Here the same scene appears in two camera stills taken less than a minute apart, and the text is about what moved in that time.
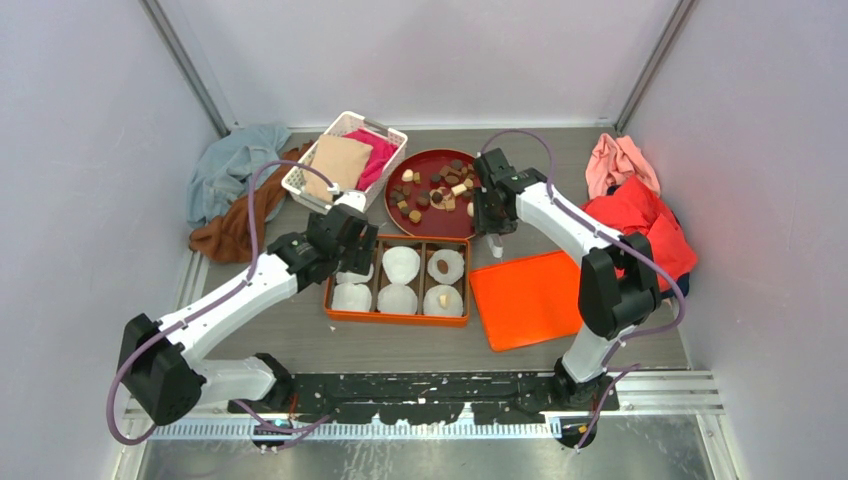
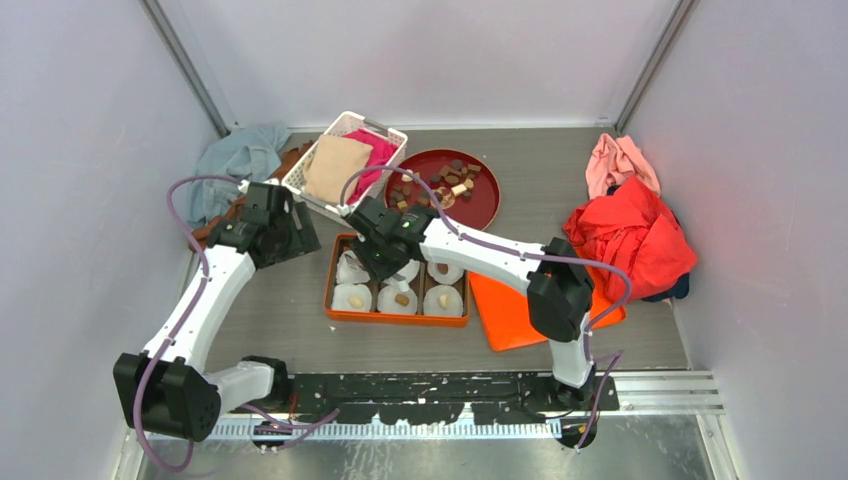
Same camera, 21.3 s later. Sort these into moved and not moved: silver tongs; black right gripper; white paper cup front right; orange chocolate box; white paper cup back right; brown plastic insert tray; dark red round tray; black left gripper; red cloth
Moved: silver tongs; black right gripper; black left gripper
Not moved: brown plastic insert tray; red cloth; white paper cup back right; white paper cup front right; dark red round tray; orange chocolate box
